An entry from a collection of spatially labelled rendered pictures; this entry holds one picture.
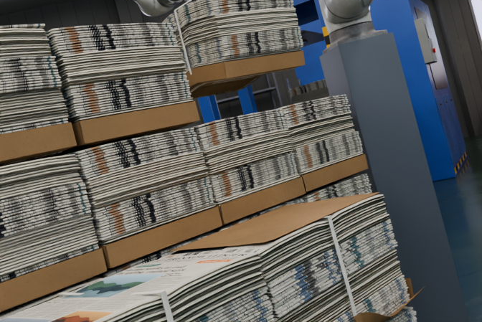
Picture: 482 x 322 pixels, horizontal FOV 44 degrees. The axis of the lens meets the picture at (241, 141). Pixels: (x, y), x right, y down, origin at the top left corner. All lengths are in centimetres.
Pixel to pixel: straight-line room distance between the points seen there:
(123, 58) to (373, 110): 103
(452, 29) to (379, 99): 783
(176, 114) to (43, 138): 30
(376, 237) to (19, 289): 65
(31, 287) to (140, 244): 22
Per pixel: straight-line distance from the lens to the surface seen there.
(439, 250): 211
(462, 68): 977
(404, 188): 204
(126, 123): 118
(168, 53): 128
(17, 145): 106
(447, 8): 985
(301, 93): 420
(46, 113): 110
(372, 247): 118
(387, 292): 121
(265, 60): 168
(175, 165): 122
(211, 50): 165
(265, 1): 172
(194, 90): 181
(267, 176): 141
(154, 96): 124
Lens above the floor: 76
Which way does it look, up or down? level
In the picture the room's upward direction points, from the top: 15 degrees counter-clockwise
